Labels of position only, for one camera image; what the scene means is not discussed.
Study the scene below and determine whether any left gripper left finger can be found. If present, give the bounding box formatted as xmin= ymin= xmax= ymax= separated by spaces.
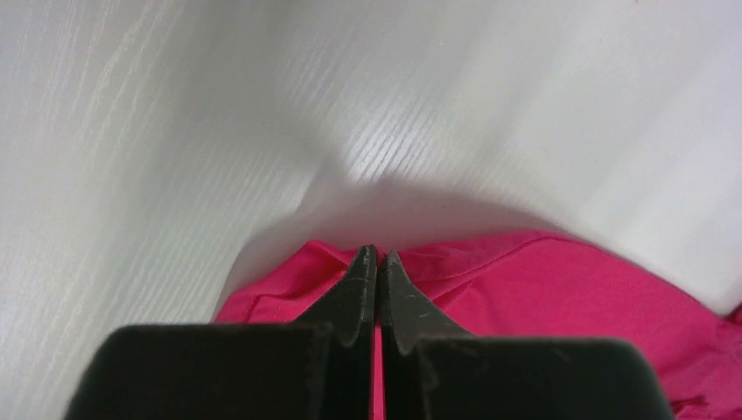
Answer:
xmin=66 ymin=245 xmax=378 ymax=419

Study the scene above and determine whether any crimson red t-shirt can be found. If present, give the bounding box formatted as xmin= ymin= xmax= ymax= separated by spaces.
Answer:
xmin=215 ymin=230 xmax=742 ymax=420

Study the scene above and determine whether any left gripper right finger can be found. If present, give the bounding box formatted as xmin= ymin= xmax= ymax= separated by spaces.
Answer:
xmin=379 ymin=251 xmax=673 ymax=419

